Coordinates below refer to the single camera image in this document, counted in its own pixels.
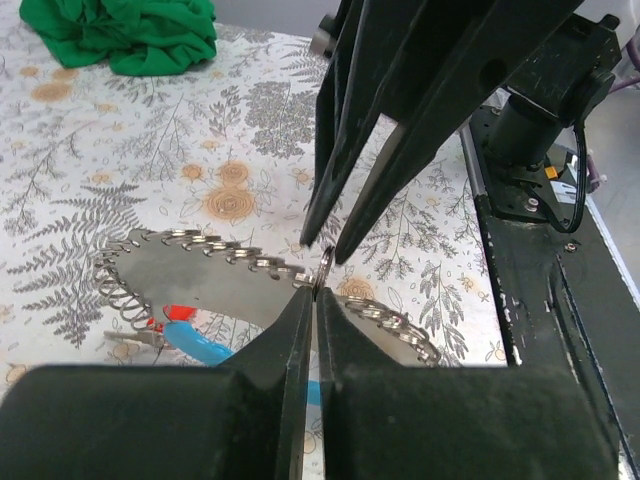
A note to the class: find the blue key tag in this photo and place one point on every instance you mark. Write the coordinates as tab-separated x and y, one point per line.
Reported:
183	336

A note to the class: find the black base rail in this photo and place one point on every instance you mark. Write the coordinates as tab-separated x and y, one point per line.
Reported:
563	302

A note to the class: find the green crumpled cloth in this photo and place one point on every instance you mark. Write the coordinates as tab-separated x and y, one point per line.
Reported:
136	38

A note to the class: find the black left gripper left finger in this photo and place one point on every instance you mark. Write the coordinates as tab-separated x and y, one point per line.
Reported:
243	419

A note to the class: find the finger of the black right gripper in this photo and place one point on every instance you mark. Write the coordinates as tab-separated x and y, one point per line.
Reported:
382	56

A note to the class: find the floral table mat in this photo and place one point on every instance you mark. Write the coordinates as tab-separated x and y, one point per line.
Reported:
227	149

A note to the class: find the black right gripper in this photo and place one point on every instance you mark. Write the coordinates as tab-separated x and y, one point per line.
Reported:
555	59

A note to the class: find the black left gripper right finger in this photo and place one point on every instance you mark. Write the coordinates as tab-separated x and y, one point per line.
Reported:
382	420

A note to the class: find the grey crescent keyring holder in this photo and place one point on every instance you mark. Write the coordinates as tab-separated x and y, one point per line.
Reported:
228	292

